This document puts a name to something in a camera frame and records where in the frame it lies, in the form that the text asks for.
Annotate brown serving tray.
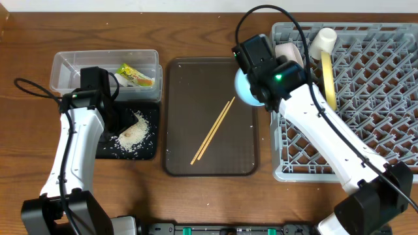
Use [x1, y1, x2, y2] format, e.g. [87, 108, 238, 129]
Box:
[163, 57, 259, 177]

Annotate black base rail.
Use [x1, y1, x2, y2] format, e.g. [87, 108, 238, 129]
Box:
[112, 215, 393, 235]

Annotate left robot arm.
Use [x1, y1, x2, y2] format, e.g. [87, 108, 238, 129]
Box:
[21, 89, 138, 234]

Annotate pink bowl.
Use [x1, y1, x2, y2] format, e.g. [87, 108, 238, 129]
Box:
[274, 42, 304, 68]

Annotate black tray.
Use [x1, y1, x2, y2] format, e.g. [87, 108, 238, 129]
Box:
[95, 101, 160, 160]

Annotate white cup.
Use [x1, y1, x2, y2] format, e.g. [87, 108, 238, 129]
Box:
[308, 27, 337, 60]

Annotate wooden chopstick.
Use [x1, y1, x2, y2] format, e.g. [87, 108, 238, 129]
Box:
[197, 97, 235, 161]
[190, 101, 230, 165]

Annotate yellow plate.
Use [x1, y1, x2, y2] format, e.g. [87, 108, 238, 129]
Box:
[321, 52, 337, 110]

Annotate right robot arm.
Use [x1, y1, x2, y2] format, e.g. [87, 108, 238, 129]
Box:
[239, 55, 417, 234]

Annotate green snack wrapper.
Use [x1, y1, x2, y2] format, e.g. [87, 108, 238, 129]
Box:
[116, 63, 154, 87]

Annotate grey dishwasher rack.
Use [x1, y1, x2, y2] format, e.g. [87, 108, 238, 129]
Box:
[270, 22, 417, 183]

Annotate blue bowl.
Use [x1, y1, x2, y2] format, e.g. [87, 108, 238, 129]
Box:
[234, 69, 264, 106]

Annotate clear plastic bin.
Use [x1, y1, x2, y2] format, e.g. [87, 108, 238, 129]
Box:
[49, 49, 163, 102]

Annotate rice grains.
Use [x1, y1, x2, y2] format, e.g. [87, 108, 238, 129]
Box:
[112, 111, 153, 153]

